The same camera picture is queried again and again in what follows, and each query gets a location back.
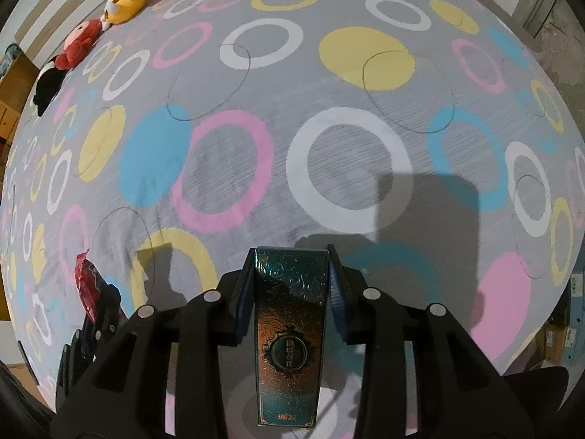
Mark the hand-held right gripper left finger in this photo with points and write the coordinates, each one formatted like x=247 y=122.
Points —
x=242 y=311

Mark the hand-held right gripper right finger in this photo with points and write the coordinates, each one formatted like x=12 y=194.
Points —
x=338 y=302

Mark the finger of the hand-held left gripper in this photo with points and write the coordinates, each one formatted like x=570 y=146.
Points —
x=109 y=313
x=75 y=359

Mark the red snack wrapper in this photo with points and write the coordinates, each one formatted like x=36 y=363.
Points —
x=87 y=283

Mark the dark green patterned box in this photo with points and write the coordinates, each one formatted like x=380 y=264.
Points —
x=290 y=329

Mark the grey blanket with coloured rings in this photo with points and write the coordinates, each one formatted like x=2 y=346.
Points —
x=320 y=100

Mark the black chair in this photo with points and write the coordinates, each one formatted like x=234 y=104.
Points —
x=539 y=388

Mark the cardboard box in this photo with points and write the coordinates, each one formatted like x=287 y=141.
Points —
x=560 y=334

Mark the wooden dresser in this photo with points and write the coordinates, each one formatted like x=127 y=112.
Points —
x=11 y=100

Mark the black plush toy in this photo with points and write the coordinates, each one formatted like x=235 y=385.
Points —
x=45 y=84

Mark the red plush toy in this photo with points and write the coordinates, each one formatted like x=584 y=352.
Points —
x=77 y=43

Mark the yellow plush toy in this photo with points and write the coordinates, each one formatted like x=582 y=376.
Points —
x=123 y=7

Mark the striped wooden headboard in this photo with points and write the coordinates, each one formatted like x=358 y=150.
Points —
x=68 y=0

